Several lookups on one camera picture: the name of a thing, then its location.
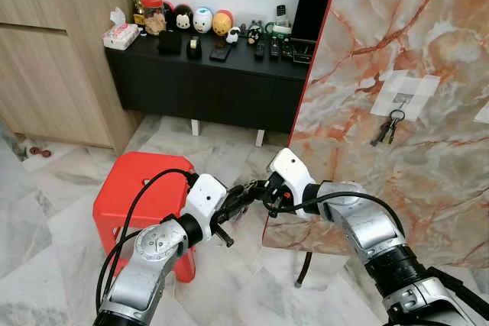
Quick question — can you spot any black board leg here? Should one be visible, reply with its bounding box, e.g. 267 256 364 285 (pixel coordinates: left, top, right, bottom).
296 252 313 289

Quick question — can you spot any pink white tissue box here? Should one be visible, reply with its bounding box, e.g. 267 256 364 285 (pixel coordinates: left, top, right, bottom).
103 7 141 50

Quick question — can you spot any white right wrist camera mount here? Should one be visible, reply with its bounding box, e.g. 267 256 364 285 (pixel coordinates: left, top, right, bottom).
267 147 319 206

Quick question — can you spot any black tape dispenser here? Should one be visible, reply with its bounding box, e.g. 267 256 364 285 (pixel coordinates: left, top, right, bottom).
187 36 203 57

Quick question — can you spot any small red floor toy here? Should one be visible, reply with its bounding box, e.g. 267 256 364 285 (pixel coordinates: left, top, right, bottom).
29 145 53 159

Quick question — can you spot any small black white figurine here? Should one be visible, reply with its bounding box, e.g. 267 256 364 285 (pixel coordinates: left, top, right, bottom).
244 22 262 44

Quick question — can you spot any black mouse figurine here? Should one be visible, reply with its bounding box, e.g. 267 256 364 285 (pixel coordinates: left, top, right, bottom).
170 4 193 33

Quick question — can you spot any green base clear bottle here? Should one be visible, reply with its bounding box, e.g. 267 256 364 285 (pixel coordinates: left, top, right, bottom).
271 5 293 37

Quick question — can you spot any red lid snack jar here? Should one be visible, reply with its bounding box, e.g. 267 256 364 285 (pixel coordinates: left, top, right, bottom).
141 0 167 35

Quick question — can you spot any clear adhesive metal hook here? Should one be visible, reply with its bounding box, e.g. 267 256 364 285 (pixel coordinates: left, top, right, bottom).
371 73 442 122
474 101 489 124

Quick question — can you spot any black pouch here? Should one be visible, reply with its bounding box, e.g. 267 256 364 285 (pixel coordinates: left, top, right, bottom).
157 30 183 56

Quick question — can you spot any black phone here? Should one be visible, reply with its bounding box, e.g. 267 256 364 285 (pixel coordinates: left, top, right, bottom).
210 40 234 63

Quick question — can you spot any marble pattern board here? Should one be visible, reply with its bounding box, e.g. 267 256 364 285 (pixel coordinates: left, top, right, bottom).
262 0 489 270

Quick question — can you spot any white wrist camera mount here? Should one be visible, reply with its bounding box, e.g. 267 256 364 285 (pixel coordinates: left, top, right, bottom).
267 147 319 206
183 173 228 224

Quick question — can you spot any small gold trophy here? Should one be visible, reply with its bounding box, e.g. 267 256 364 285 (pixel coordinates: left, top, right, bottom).
128 0 147 25

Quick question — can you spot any silver keys bunch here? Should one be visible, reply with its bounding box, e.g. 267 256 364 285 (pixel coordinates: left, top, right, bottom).
371 108 406 147

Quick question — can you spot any black tray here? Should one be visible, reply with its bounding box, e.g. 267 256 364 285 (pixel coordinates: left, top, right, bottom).
293 38 316 63

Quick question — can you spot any black low tv console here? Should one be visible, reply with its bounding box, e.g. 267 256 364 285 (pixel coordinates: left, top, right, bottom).
105 32 314 147

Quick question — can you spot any yellow orange figurine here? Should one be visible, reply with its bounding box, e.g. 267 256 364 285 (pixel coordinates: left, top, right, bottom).
212 10 235 37

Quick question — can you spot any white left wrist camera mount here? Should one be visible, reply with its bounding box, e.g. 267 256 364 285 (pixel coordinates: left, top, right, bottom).
183 173 228 224

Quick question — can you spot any red plastic stool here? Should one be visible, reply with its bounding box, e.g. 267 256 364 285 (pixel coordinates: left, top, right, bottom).
93 151 201 283

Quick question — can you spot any light wooden cabinet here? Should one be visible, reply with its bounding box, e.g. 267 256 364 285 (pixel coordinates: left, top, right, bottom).
0 0 142 151

